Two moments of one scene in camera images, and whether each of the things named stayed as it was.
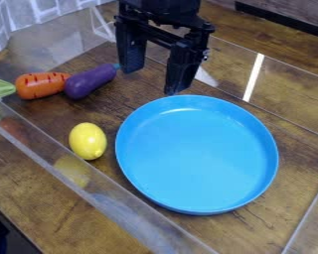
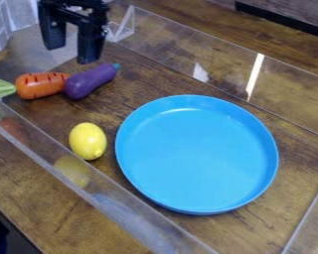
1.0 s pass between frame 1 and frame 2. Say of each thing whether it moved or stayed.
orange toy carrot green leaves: stayed
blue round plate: stayed
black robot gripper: moved
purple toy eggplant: stayed
